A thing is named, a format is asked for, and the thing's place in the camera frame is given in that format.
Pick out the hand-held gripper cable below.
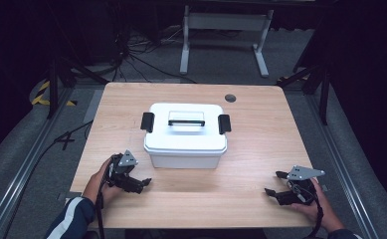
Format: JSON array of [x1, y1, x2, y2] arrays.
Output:
[[95, 162, 113, 239], [289, 181, 325, 239]]

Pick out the white storage box lid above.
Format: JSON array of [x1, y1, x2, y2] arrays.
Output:
[[139, 102, 233, 155]]

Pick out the person's left hand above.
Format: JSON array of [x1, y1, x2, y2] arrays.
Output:
[[82, 156, 124, 205]]

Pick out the yellow and black floor tape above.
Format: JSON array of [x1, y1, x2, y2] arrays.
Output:
[[30, 80, 79, 108]]

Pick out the long black floor cable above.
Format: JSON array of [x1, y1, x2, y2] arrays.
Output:
[[1, 119, 95, 239]]

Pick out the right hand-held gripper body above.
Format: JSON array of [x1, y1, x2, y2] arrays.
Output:
[[275, 164, 326, 206]]

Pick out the aluminium floor rail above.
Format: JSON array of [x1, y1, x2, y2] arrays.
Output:
[[0, 87, 77, 239], [304, 94, 381, 239]]

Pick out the person's right hand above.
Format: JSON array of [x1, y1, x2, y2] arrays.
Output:
[[290, 177, 346, 233]]

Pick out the white plastic storage box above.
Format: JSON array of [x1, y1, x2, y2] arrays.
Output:
[[143, 145, 229, 169]]

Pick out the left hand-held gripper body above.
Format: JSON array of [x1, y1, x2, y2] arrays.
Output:
[[106, 149, 146, 195]]

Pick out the right hand-held gripper cable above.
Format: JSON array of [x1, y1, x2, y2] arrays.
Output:
[[289, 181, 325, 239]]

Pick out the left hand-held gripper cable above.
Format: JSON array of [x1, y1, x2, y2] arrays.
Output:
[[95, 162, 113, 239]]

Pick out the bundle of black floor cables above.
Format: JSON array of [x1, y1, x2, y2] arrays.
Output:
[[111, 23, 199, 85]]

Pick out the white metal desk frame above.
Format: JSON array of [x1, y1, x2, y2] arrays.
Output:
[[179, 4, 276, 79]]

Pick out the black tripod stand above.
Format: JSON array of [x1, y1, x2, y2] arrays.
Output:
[[46, 54, 109, 120], [276, 63, 332, 126]]

